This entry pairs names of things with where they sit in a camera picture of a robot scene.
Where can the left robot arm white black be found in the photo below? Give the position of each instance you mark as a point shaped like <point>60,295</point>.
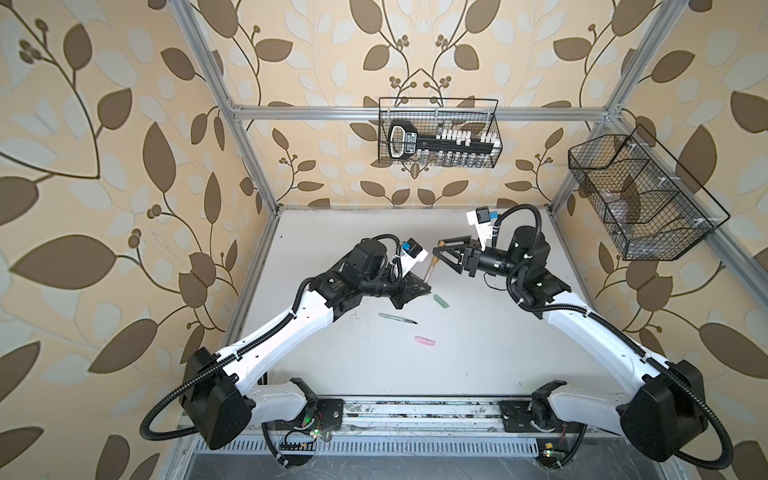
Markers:
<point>222,394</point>

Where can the black wire basket right wall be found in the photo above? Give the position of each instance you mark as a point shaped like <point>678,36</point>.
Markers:
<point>652,206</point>

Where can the pink pen cap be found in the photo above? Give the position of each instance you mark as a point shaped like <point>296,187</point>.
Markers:
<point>424,341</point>

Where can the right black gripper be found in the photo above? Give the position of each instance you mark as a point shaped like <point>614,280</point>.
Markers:
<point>463,254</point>

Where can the green pen cap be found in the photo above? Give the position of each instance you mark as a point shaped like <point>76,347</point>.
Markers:
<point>441,301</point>

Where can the black wire basket back wall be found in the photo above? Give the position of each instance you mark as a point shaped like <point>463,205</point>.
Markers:
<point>475,114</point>

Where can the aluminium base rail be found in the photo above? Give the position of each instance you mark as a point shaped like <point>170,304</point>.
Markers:
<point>400,426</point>

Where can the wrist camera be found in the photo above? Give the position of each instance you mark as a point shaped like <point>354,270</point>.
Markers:
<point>411,253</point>
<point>484,222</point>

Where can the black wire basket wall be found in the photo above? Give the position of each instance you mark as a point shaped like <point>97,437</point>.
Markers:
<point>475,114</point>
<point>652,206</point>

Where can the green pen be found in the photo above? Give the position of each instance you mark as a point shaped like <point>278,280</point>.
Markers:
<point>398,319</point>

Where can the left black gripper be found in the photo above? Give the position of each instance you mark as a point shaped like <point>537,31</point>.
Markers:
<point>405,286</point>

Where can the brown pen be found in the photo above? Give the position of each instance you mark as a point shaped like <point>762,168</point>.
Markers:
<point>432,265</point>

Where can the black tool in basket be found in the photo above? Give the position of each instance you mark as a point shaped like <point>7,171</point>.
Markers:
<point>403,140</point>

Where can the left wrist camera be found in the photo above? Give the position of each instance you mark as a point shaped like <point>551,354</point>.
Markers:
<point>411,253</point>

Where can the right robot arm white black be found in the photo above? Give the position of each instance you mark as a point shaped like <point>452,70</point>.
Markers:
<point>661,408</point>

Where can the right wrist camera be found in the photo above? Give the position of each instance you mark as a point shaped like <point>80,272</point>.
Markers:
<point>484,222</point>

